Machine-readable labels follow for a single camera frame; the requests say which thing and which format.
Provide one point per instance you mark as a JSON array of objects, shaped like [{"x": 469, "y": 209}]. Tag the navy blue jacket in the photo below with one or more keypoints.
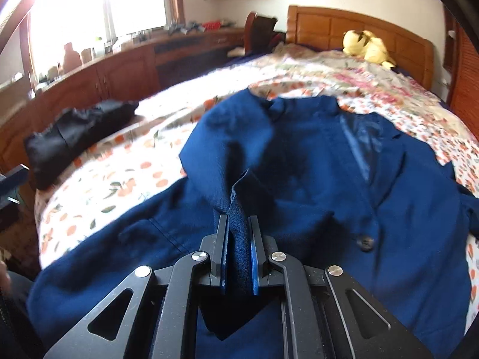
[{"x": 299, "y": 179}]

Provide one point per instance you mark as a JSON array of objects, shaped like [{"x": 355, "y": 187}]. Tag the wooden slatted wardrobe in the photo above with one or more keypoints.
[{"x": 467, "y": 74}]

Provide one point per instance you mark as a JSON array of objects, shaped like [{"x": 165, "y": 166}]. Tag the floral blanket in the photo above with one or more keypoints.
[{"x": 336, "y": 71}]

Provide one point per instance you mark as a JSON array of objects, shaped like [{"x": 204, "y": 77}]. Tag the window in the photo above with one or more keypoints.
[{"x": 93, "y": 3}]

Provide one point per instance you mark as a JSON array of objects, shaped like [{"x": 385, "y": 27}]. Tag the yellow plush toy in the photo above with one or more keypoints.
[{"x": 368, "y": 46}]

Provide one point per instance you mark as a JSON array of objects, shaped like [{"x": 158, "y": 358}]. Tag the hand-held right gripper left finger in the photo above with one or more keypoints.
[{"x": 223, "y": 254}]

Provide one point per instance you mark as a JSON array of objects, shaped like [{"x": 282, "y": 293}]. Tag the orange print bed sheet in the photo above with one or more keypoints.
[{"x": 131, "y": 164}]

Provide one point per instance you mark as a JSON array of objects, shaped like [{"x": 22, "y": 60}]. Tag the grey device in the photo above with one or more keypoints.
[
  {"x": 175, "y": 29},
  {"x": 194, "y": 26}
]

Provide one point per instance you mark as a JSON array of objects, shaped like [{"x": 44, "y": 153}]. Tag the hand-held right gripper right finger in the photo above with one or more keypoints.
[{"x": 254, "y": 258}]

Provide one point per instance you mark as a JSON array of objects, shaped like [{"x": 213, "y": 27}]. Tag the black cloth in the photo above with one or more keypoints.
[{"x": 75, "y": 134}]

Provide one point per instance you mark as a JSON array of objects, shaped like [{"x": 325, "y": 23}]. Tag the wooden headboard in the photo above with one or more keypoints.
[{"x": 322, "y": 26}]

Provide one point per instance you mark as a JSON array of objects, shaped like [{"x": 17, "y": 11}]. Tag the wooden chair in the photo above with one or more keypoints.
[{"x": 262, "y": 30}]

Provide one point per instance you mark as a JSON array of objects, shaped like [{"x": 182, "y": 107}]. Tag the wooden desk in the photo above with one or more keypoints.
[{"x": 119, "y": 71}]

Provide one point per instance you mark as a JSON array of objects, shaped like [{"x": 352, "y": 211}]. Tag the brown jar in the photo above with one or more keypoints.
[{"x": 71, "y": 56}]

